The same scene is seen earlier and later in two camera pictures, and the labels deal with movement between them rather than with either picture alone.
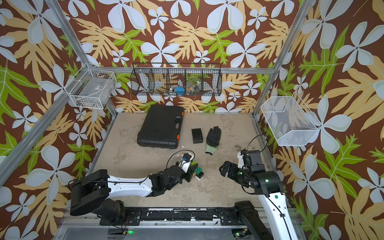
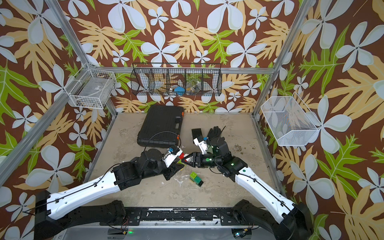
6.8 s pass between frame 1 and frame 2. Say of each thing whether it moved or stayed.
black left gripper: moved
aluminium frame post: stayed
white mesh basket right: stayed
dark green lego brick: moved
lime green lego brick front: moved
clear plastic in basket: stayed
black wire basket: stayed
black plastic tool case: stayed
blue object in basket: stayed
